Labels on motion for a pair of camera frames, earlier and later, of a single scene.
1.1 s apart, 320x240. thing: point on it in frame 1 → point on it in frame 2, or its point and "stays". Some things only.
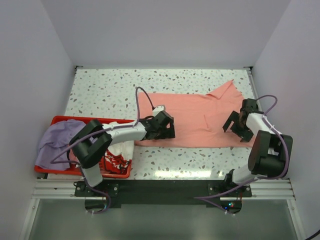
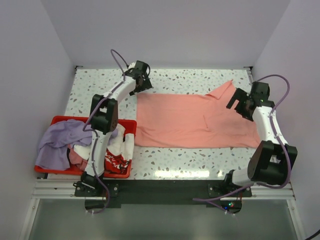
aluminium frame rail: x=267 y=190 stays
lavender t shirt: x=54 y=139 stays
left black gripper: x=168 y=132 → x=147 y=85
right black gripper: x=234 y=117 → x=239 y=95
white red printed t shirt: x=117 y=158 stays
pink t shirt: x=199 y=119 stays
